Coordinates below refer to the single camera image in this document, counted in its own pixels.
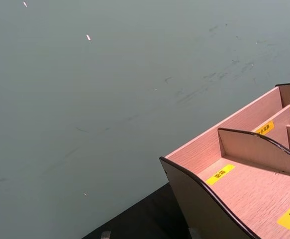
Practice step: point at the black table cloth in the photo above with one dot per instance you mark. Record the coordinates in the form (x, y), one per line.
(144, 219)

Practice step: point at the pale grey wall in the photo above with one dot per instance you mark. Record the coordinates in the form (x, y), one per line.
(85, 99)

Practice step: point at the brown divided wooden tray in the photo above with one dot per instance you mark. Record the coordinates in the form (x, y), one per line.
(249, 199)

